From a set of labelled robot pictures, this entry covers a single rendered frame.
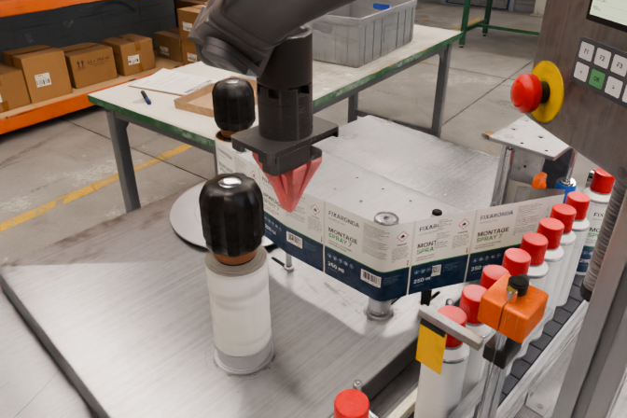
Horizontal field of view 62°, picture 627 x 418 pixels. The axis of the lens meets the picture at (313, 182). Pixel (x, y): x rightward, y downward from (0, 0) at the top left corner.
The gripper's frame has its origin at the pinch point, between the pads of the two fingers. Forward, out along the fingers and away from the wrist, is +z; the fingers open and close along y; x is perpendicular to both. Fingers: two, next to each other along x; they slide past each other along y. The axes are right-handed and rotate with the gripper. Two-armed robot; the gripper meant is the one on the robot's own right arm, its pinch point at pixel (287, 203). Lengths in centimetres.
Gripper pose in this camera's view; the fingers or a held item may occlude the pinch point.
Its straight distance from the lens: 60.4
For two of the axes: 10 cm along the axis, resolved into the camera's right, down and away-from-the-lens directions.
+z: 0.0, 8.7, 4.9
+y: -7.0, 3.5, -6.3
